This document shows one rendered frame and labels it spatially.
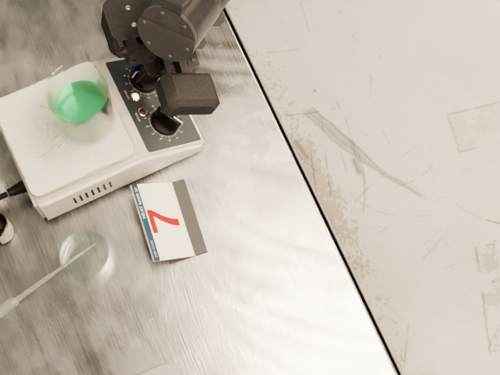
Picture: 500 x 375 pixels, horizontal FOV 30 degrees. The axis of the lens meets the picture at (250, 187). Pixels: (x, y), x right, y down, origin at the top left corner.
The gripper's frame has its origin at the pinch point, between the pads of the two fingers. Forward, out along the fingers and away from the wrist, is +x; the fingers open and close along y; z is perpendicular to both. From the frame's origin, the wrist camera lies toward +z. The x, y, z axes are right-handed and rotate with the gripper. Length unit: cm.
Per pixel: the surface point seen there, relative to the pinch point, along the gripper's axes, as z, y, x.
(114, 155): 5.2, 9.4, 4.0
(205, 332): -3.8, 28.1, 11.1
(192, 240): -4.3, 17.9, 9.1
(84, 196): 6.4, 10.9, 10.6
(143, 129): 0.8, 6.2, 4.0
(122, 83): 1.7, 0.4, 4.1
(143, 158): 1.4, 9.6, 4.5
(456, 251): -29.6, 27.4, -3.8
